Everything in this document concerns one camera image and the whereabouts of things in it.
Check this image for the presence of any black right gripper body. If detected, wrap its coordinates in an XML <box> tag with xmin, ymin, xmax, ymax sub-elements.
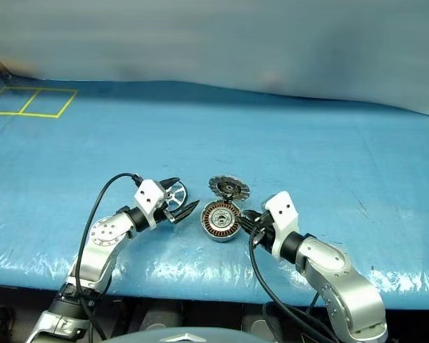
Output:
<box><xmin>251</xmin><ymin>210</ymin><xmax>278</xmax><ymax>253</ymax></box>

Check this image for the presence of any silver hinged motor lid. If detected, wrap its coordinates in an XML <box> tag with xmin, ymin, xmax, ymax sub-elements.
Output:
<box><xmin>207</xmin><ymin>174</ymin><xmax>252</xmax><ymax>205</ymax></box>

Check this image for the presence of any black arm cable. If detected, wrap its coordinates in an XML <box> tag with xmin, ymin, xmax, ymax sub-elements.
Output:
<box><xmin>248</xmin><ymin>228</ymin><xmax>341</xmax><ymax>343</ymax></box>
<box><xmin>74</xmin><ymin>173</ymin><xmax>144</xmax><ymax>341</ymax></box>

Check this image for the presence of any silver spoked rotor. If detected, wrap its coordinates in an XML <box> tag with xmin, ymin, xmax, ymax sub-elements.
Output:
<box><xmin>163</xmin><ymin>179</ymin><xmax>189</xmax><ymax>219</ymax></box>

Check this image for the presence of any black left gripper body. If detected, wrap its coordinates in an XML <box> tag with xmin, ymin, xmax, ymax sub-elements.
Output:
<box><xmin>154</xmin><ymin>199</ymin><xmax>174</xmax><ymax>225</ymax></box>

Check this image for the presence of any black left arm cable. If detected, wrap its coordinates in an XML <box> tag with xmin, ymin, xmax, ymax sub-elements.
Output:
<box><xmin>74</xmin><ymin>173</ymin><xmax>144</xmax><ymax>341</ymax></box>

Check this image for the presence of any silver round motor housing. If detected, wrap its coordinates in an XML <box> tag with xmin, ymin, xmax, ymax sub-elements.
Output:
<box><xmin>199</xmin><ymin>199</ymin><xmax>242</xmax><ymax>244</ymax></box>

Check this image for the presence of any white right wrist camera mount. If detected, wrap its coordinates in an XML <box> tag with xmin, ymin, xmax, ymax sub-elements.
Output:
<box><xmin>264</xmin><ymin>190</ymin><xmax>301</xmax><ymax>264</ymax></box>

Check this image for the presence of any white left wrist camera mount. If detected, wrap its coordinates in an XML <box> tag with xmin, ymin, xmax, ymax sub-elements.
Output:
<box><xmin>133</xmin><ymin>179</ymin><xmax>168</xmax><ymax>229</ymax></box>

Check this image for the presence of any grey robot torso with logo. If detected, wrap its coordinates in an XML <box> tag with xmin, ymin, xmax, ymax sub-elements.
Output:
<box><xmin>107</xmin><ymin>325</ymin><xmax>273</xmax><ymax>343</ymax></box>

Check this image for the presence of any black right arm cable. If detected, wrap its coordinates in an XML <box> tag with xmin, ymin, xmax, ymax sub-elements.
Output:
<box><xmin>248</xmin><ymin>228</ymin><xmax>341</xmax><ymax>343</ymax></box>

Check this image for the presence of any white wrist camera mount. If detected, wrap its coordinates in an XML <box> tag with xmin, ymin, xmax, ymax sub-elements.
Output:
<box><xmin>264</xmin><ymin>190</ymin><xmax>301</xmax><ymax>264</ymax></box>
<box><xmin>133</xmin><ymin>179</ymin><xmax>168</xmax><ymax>229</ymax></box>

